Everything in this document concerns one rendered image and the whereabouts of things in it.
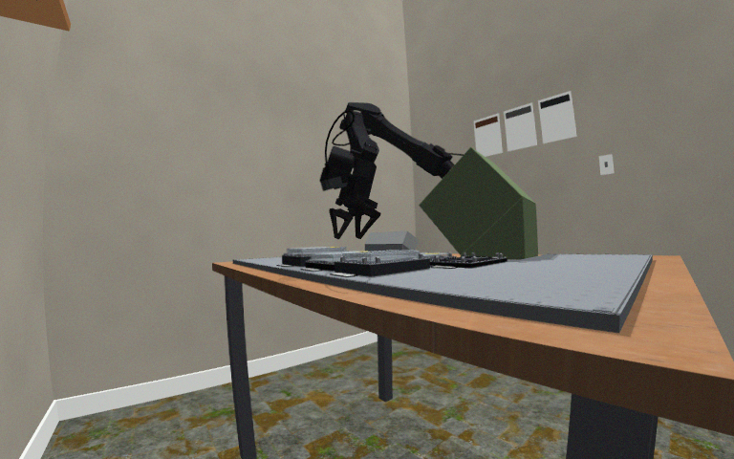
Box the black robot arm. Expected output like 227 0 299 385
319 102 454 198

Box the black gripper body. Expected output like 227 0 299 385
335 181 378 216

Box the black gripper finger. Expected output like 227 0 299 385
355 203 380 239
329 208 354 239

